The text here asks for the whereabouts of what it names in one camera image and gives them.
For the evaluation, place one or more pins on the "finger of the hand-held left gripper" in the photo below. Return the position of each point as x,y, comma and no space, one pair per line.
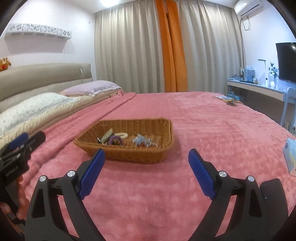
18,141
35,141

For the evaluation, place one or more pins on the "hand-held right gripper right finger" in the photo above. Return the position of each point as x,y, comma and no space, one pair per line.
201,176

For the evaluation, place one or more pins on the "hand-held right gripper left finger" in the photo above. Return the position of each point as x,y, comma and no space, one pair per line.
91,176

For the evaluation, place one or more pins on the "brown wicker basket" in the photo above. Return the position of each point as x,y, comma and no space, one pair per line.
129,155

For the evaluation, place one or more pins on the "silver crystal charm pendant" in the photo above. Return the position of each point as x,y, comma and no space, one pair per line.
151,144

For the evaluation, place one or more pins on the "light blue translucent hair clip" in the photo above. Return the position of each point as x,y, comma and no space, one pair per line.
138,140

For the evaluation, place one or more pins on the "person's left hand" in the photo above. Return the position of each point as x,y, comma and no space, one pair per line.
22,199

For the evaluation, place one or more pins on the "white floral pillow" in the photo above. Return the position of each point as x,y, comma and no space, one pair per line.
34,106

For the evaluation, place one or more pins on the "pink plush blanket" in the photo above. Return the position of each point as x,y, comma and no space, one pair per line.
185,120

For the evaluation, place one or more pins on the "beige quilt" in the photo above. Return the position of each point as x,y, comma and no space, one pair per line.
92,98

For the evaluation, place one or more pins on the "orange plush toy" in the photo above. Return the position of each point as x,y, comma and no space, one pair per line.
5,64

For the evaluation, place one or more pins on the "purple pillow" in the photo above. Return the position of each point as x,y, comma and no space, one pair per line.
92,87

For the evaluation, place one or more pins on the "colourful booklet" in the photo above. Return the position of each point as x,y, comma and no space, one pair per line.
225,97

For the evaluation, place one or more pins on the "blue white tissue pack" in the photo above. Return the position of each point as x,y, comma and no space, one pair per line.
291,160

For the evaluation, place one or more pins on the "white desk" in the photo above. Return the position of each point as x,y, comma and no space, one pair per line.
254,87

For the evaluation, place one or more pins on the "books on desk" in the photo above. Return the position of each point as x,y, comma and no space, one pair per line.
251,74

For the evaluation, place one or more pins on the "white vase with flowers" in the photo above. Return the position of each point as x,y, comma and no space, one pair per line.
272,83

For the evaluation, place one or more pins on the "white desk lamp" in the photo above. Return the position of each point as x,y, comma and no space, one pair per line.
267,78

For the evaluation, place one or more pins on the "orange curtain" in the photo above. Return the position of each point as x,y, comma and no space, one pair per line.
173,58

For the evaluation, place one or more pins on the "light blue chair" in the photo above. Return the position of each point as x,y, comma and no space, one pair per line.
290,92

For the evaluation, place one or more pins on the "grey curtain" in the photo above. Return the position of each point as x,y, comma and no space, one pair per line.
129,46
208,46

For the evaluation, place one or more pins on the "black television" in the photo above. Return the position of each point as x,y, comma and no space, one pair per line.
286,61

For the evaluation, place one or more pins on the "white air conditioner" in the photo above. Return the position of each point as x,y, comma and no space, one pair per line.
248,7

